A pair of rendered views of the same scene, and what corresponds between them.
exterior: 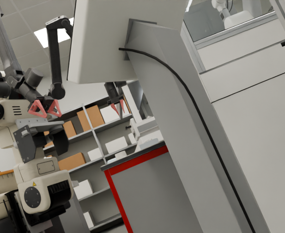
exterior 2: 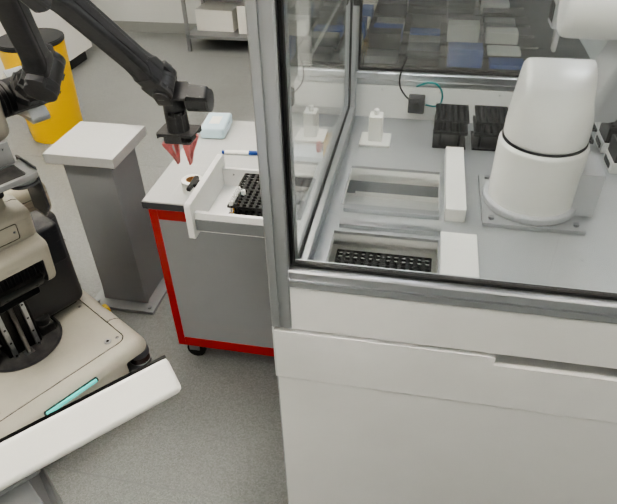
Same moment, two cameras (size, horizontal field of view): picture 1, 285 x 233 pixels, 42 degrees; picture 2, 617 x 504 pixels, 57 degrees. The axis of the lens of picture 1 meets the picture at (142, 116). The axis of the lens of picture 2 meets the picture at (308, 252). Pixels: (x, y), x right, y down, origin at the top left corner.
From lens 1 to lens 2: 1.57 m
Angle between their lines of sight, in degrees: 49
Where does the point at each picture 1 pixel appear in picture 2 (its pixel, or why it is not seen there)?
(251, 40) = (430, 324)
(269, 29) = (492, 324)
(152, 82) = not seen: outside the picture
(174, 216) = (245, 310)
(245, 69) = (378, 362)
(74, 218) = (112, 206)
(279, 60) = (465, 381)
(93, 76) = not seen: outside the picture
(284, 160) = (362, 483)
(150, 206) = (213, 284)
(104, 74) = not seen: outside the picture
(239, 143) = (299, 438)
